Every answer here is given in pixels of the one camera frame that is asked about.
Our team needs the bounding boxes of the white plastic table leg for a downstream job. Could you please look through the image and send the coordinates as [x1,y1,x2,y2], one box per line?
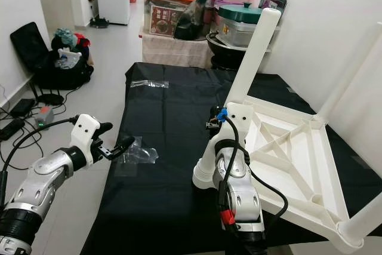
[192,7,282,190]
[337,192,382,254]
[316,21,382,119]

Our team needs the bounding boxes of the crumpled clear plastic bag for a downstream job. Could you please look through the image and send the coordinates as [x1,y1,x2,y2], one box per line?
[116,137,159,175]

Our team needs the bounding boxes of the grey charger with red label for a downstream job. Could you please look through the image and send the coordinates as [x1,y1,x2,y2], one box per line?
[36,106,56,129]

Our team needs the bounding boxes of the flat black router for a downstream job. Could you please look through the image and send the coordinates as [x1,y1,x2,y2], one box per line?
[38,93,66,105]

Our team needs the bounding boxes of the black wok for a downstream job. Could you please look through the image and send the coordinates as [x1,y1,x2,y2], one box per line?
[206,33,251,70]

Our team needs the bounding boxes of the flat clear plastic strip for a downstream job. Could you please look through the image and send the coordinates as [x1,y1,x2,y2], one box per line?
[130,79,169,88]

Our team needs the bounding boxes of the beige cloth covered table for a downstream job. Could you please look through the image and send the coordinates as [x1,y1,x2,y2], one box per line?
[143,33,215,69]

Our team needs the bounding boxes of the white plastic bag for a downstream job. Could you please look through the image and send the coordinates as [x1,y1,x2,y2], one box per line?
[57,49,84,70]

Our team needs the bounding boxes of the black cloth cover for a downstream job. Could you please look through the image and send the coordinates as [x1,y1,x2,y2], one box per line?
[81,61,382,255]

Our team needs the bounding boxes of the black power adapter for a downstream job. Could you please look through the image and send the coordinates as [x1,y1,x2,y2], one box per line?
[12,98,36,117]

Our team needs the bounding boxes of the clear plastic storage box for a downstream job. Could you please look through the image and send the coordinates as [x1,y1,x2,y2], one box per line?
[217,19,266,48]

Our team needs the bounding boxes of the black power strip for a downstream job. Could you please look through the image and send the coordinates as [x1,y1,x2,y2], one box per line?
[0,119,27,139]

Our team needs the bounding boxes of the red cloth item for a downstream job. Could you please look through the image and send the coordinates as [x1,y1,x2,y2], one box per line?
[76,33,91,47]

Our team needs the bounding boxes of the white plastic table top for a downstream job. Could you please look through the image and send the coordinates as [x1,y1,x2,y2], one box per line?
[192,97,382,254]

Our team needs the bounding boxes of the teal plush toy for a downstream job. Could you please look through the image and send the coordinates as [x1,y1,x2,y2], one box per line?
[57,28,79,48]

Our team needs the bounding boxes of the black mop head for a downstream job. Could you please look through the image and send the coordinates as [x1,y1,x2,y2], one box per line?
[90,17,109,29]

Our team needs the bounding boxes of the green pot lid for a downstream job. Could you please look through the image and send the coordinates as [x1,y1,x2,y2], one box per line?
[218,2,263,24]

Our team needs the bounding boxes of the open black suitcase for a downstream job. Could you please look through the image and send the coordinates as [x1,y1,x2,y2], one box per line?
[9,22,95,90]

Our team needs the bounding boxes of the dark printed packet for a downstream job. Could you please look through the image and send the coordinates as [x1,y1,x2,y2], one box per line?
[258,0,287,12]

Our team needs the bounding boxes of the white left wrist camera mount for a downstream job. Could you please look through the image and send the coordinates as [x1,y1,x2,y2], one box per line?
[70,113,101,166]

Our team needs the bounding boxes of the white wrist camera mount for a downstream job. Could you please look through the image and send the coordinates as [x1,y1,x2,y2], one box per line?
[70,113,101,166]
[215,101,252,145]

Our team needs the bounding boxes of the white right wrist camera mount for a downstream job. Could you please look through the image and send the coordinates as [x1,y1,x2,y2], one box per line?
[215,101,252,145]

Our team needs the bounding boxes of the grey floor cable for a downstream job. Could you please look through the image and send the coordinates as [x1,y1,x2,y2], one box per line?
[0,88,63,148]

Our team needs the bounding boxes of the red cable tag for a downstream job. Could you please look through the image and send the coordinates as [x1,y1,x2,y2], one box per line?
[220,209,235,226]

